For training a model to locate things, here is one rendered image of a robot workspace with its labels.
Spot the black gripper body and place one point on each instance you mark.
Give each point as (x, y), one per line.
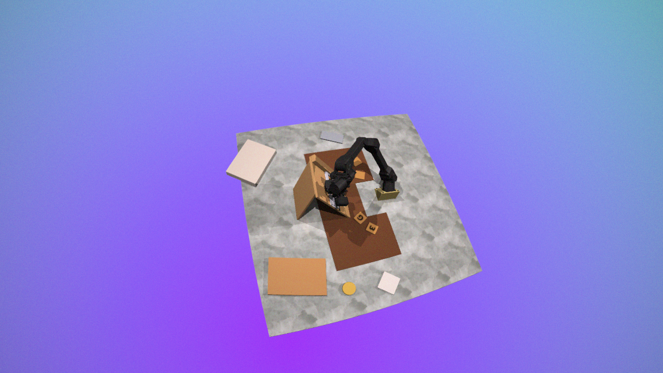
(340, 200)

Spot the yellow round disc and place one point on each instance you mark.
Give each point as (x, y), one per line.
(349, 288)

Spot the tan flat rectangular card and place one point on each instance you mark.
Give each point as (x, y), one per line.
(295, 276)

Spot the grey flat square tile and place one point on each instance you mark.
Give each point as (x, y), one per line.
(332, 137)

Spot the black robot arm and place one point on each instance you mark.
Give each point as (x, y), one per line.
(345, 163)

